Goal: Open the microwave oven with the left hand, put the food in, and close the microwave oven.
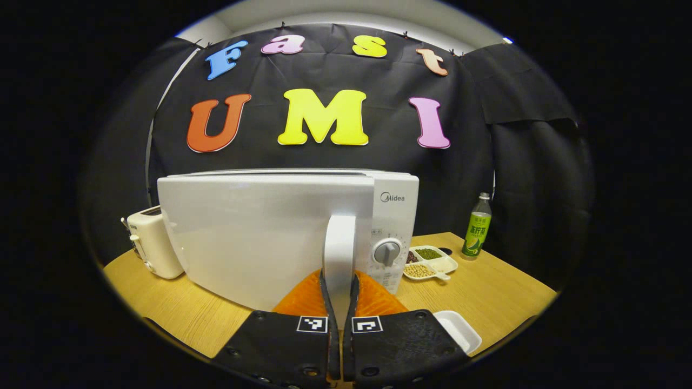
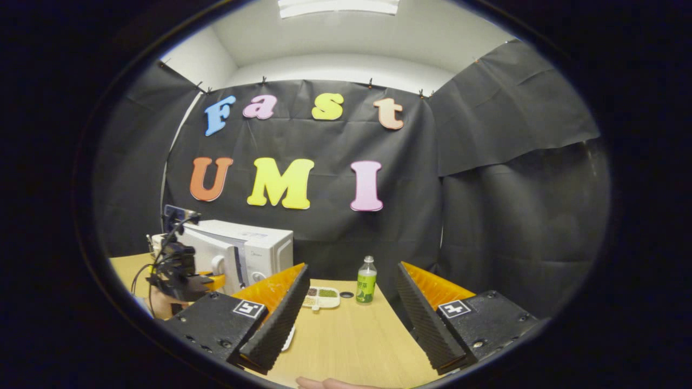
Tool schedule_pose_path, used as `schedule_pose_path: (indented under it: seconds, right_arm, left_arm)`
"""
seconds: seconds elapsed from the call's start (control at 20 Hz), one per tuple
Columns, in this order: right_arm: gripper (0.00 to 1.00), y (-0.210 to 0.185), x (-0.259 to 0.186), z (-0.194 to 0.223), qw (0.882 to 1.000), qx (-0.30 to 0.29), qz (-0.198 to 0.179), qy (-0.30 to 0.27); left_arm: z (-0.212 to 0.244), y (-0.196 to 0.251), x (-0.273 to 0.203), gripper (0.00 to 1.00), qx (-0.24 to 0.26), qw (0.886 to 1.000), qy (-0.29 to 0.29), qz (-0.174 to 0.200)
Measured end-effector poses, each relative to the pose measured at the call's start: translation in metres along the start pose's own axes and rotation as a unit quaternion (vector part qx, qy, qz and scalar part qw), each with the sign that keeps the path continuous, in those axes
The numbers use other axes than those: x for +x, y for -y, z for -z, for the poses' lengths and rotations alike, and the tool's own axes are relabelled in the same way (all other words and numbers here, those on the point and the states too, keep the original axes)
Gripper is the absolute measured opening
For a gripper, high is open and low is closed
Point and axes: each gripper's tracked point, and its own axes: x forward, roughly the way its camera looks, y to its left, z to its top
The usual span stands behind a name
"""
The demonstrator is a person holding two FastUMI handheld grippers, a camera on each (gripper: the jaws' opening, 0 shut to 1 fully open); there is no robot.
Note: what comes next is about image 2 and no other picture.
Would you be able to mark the green drink bottle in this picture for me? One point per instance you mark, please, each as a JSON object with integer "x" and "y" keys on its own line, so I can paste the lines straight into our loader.
{"x": 366, "y": 283}

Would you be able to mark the white microwave oven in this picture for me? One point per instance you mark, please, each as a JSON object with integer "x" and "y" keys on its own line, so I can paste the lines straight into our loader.
{"x": 259, "y": 243}

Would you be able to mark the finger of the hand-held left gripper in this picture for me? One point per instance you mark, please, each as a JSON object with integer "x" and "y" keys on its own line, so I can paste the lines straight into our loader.
{"x": 215, "y": 281}

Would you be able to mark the long ceiling light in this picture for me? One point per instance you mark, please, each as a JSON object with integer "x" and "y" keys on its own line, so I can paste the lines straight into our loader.
{"x": 338, "y": 6}

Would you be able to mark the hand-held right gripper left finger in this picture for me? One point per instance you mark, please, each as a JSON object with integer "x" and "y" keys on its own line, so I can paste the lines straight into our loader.
{"x": 281, "y": 324}

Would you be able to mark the divided white bean tray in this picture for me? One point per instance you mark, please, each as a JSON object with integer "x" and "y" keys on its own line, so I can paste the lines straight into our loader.
{"x": 323, "y": 296}

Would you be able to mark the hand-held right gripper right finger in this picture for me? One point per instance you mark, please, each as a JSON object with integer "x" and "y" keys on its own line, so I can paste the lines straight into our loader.
{"x": 427, "y": 324}

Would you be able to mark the white square plate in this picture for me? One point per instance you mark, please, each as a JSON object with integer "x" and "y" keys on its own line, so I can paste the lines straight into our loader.
{"x": 289, "y": 337}

